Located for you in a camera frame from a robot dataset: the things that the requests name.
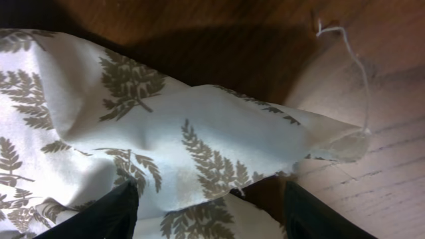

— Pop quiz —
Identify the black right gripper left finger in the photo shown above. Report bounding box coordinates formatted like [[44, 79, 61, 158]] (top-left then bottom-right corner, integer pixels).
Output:
[[35, 180, 139, 239]]

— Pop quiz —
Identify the white fern print garment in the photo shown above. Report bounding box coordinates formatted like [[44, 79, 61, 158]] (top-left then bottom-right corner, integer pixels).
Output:
[[1, 29, 370, 238]]

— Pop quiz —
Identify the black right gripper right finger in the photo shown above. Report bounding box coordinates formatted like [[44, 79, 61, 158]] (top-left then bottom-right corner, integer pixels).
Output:
[[284, 181, 376, 239]]

